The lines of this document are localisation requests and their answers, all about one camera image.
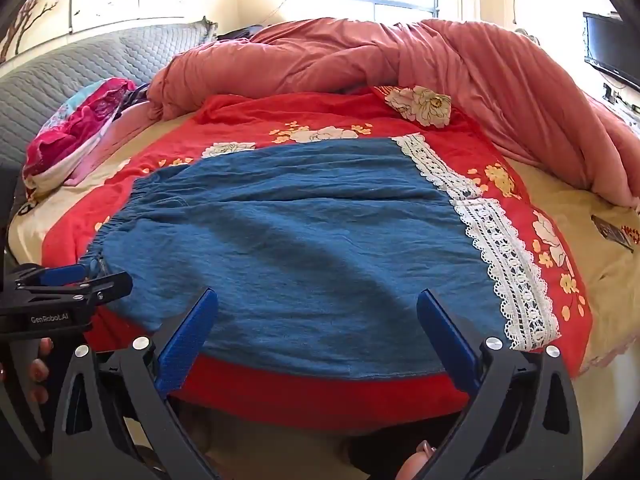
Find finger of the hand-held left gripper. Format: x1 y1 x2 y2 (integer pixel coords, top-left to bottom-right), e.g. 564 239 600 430
47 271 134 312
6 263 90 292

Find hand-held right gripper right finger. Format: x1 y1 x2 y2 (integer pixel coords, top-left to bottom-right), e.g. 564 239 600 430
415 288 584 480

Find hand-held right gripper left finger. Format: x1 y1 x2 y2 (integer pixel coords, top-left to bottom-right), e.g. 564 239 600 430
51 287 221 480

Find blue pants with white lace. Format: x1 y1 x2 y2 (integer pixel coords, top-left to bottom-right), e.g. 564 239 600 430
77 132 562 381

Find person's left hand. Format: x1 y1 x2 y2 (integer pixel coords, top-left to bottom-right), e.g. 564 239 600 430
0 337 54 391

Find person's foot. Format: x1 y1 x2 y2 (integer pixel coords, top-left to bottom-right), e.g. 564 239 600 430
394 441 438 480

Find colourful floral pillow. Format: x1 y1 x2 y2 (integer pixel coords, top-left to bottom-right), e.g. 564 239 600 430
22 77 139 207

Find plain pink pillow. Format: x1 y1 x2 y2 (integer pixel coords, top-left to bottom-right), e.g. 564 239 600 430
65 99 162 189

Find dark purple cloth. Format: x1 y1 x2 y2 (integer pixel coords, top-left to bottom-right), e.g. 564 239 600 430
117 84 152 112

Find small dark packet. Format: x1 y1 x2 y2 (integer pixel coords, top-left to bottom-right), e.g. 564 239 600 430
590 214 635 253

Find grey quilted headboard cushion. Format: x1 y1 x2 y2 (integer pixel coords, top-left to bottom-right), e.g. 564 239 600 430
0 22 219 173

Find red floral blanket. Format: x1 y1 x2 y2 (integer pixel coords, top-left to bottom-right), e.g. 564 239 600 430
40 84 594 432

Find dark clothes pile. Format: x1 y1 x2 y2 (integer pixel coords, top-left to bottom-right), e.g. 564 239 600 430
218 24 263 42

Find salmon pink duvet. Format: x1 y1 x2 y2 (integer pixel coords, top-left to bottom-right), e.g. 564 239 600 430
147 17 640 209

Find black television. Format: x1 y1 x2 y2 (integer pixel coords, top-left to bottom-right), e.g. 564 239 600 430
582 11 640 92

